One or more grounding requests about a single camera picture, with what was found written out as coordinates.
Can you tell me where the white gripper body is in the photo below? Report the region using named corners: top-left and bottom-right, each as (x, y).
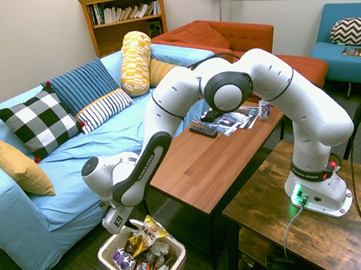
top-left (99, 202), bottom-right (137, 237)

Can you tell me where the yellow chip bag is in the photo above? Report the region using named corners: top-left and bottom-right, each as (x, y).
top-left (125, 211), bottom-right (172, 258)

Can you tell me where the brown snack wrapper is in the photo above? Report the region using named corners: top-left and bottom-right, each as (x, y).
top-left (121, 235), bottom-right (140, 258)

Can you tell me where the discarded hint bottle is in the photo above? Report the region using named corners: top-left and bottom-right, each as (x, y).
top-left (112, 246), bottom-right (138, 270)

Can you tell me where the floor vent grille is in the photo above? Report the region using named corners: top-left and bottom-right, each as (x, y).
top-left (147, 196), bottom-right (184, 233)

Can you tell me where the crumpled white paper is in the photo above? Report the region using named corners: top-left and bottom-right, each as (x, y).
top-left (146, 238), bottom-right (172, 258)

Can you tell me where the light blue sofa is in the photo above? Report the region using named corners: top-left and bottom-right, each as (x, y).
top-left (0, 32), bottom-right (252, 270)

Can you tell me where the reddish wooden coffee table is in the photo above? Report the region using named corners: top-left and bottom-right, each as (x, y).
top-left (123, 95), bottom-right (312, 270)

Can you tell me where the white navy striped pillow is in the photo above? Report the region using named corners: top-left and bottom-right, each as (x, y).
top-left (71, 86), bottom-right (138, 137)

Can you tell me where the plain mustard pillow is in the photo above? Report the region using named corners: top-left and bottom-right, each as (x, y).
top-left (0, 125), bottom-right (56, 206)

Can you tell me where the black white checkered pillow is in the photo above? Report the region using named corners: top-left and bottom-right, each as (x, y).
top-left (0, 76), bottom-right (91, 170)

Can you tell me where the black tv remote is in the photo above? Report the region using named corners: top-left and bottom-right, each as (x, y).
top-left (188, 120), bottom-right (219, 143)

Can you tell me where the black game controller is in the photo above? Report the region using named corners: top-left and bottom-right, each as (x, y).
top-left (199, 106), bottom-right (226, 125)

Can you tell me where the blue striped pillow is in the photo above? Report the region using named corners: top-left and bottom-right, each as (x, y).
top-left (37, 54), bottom-right (124, 121)

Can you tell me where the mustard striped pillow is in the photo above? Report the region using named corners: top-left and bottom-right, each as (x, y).
top-left (145, 54), bottom-right (183, 89)

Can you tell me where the yellow patterned bolster pillow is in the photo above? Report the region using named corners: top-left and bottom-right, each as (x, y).
top-left (112, 28), bottom-right (161, 100)

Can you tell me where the white edged magazine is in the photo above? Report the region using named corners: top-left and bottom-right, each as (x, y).
top-left (238, 104), bottom-right (262, 131)

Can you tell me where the black device under table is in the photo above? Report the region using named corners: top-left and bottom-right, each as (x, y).
top-left (263, 247), bottom-right (312, 270)

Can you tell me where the clear hint water bottle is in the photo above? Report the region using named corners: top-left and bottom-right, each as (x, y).
top-left (256, 97), bottom-right (275, 123)

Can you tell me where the small black speaker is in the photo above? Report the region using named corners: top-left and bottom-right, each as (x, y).
top-left (146, 19), bottom-right (164, 39)

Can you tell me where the row of books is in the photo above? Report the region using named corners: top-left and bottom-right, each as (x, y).
top-left (88, 0), bottom-right (162, 27)

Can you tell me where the orange tufted sofa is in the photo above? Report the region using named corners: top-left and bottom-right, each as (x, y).
top-left (148, 7), bottom-right (279, 77)

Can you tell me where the rustic dark wooden table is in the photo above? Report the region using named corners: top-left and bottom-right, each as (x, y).
top-left (206, 126), bottom-right (361, 270)

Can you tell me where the orange ottoman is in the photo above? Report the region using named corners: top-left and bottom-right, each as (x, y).
top-left (274, 45), bottom-right (333, 96)

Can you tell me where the teal sofa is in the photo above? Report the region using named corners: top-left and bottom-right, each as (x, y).
top-left (302, 0), bottom-right (361, 101)

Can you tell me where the magazine with dark cover photo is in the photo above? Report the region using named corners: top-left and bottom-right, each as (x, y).
top-left (339, 43), bottom-right (361, 65)

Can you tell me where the black white chevron pillow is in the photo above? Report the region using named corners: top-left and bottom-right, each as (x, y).
top-left (327, 15), bottom-right (361, 56)

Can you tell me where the grey cable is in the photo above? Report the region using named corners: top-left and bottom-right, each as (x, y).
top-left (276, 203), bottom-right (314, 259)

